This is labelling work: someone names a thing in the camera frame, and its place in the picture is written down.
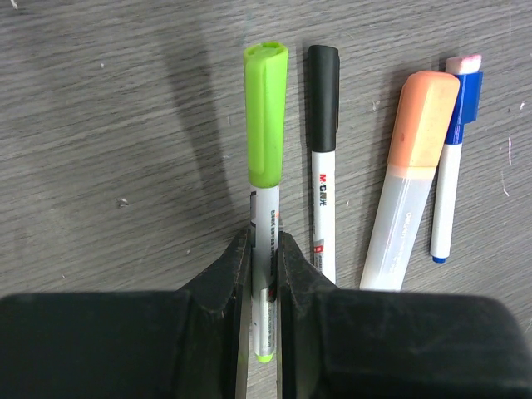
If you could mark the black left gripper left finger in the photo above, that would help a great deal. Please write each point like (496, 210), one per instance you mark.
(189, 343)

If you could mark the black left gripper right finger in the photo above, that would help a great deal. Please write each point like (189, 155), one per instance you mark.
(341, 343)

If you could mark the white marker with blue end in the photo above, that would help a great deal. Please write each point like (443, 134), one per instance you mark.
(445, 202)

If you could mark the grey highlighter with orange tip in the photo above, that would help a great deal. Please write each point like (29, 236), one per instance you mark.
(402, 202)

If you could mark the white pen with black end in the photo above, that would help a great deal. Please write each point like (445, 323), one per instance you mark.
(324, 213)

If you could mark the lime green pen cap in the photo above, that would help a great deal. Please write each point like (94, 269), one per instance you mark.
(265, 85)

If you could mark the white pen with lime end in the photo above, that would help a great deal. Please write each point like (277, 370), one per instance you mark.
(264, 227)

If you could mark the orange highlighter cap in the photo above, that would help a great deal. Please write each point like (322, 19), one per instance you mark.
(424, 112)

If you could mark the blue marker cap with eraser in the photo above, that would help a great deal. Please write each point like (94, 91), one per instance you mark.
(467, 70)

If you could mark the black pen cap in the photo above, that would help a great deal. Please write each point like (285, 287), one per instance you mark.
(324, 73)

